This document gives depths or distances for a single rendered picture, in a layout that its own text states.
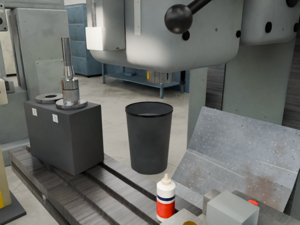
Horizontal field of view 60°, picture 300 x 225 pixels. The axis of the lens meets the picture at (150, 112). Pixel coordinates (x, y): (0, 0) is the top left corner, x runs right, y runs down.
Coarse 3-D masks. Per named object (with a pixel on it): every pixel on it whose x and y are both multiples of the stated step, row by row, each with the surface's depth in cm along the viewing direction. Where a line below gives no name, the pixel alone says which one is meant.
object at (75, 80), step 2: (62, 78) 74; (64, 78) 74; (74, 78) 74; (76, 78) 74; (62, 80) 72; (64, 80) 72; (66, 80) 72; (68, 80) 72; (70, 80) 72; (72, 80) 72; (74, 80) 72; (76, 80) 73; (62, 82) 72; (64, 82) 72; (66, 82) 72; (68, 82) 72; (70, 82) 72; (72, 82) 72; (74, 82) 73; (76, 82) 73
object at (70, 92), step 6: (66, 84) 72; (72, 84) 72; (78, 84) 74; (66, 90) 73; (72, 90) 73; (78, 90) 75; (66, 96) 73; (72, 96) 73; (78, 96) 75; (66, 102) 74; (72, 102) 74
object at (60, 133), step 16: (48, 96) 83; (32, 112) 79; (48, 112) 74; (64, 112) 70; (80, 112) 72; (96, 112) 77; (32, 128) 81; (48, 128) 76; (64, 128) 71; (80, 128) 73; (96, 128) 78; (32, 144) 84; (48, 144) 78; (64, 144) 73; (80, 144) 74; (96, 144) 79; (48, 160) 80; (64, 160) 75; (80, 160) 75; (96, 160) 80
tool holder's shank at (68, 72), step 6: (66, 42) 70; (66, 48) 70; (66, 54) 71; (66, 60) 71; (66, 66) 72; (72, 66) 73; (66, 72) 72; (72, 72) 72; (66, 78) 73; (72, 78) 73
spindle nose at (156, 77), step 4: (152, 72) 43; (156, 72) 43; (160, 72) 43; (152, 76) 43; (156, 76) 43; (160, 76) 43; (164, 76) 43; (168, 76) 43; (172, 76) 44; (148, 80) 44; (152, 80) 44; (156, 80) 43; (160, 80) 43; (164, 80) 43; (168, 80) 44; (172, 80) 44
